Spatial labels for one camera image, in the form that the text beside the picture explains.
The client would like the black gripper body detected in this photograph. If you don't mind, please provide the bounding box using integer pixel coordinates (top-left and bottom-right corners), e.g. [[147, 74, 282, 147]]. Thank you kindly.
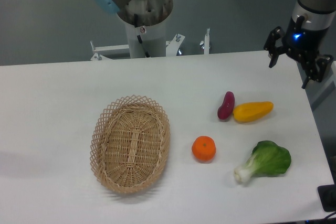
[[281, 17, 329, 63]]

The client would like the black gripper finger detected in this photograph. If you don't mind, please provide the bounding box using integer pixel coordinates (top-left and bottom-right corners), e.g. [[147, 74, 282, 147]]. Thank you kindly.
[[264, 26, 286, 68], [301, 52, 334, 89]]

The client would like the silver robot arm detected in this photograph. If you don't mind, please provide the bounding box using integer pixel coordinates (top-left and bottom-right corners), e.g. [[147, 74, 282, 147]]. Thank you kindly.
[[264, 0, 335, 88]]

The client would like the yellow mango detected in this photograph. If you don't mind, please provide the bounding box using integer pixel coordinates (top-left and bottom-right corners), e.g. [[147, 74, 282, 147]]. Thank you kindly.
[[233, 101, 274, 123]]

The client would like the purple sweet potato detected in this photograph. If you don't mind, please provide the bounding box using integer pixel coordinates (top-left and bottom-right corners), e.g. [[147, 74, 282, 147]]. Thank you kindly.
[[217, 91, 235, 120]]

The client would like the green bok choy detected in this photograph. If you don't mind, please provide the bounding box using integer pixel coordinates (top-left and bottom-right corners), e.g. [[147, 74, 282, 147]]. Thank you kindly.
[[234, 141, 291, 183]]

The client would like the orange tangerine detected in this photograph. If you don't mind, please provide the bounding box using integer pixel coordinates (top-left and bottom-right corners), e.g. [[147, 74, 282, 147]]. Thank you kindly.
[[191, 136, 216, 162]]

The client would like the black device at table corner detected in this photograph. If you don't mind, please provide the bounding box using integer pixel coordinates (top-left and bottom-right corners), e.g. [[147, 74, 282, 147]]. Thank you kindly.
[[317, 185, 335, 212]]

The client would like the oval woven wicker basket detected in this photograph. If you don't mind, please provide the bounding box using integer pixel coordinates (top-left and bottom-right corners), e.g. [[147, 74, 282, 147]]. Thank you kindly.
[[90, 95, 170, 194]]

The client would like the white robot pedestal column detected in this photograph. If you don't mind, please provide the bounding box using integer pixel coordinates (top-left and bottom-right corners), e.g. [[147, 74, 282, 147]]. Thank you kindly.
[[125, 22, 166, 59]]

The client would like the white metal mounting frame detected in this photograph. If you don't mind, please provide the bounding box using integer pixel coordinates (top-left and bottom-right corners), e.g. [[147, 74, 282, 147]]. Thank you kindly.
[[89, 27, 211, 61]]

